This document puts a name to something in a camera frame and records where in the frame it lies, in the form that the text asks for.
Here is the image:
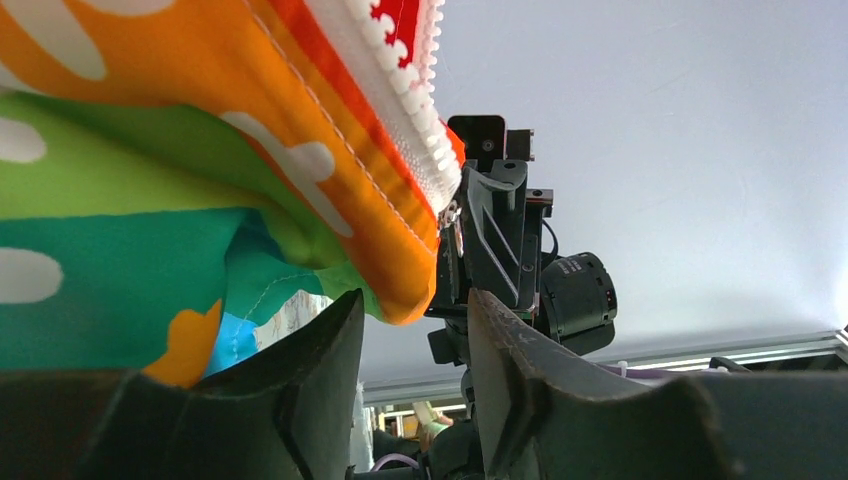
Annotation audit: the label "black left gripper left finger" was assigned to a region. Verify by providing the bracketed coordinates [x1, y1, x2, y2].
[1, 290, 364, 479]

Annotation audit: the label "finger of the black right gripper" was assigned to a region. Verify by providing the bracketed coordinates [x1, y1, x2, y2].
[460, 160, 527, 305]
[427, 224, 467, 318]

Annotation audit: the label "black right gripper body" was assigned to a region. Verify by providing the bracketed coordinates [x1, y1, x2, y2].
[427, 189, 554, 366]

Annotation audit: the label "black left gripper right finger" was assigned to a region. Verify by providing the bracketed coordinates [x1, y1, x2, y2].
[468, 290, 847, 479]

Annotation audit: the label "rainbow red white kids jacket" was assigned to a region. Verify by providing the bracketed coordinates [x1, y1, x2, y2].
[1, 0, 465, 386]

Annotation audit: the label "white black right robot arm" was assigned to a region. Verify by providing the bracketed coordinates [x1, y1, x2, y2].
[420, 159, 627, 479]

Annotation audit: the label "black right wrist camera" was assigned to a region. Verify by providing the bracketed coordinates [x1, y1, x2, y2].
[447, 115, 535, 173]

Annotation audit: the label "aluminium frame rails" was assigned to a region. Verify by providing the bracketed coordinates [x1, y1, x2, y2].
[363, 330, 847, 406]

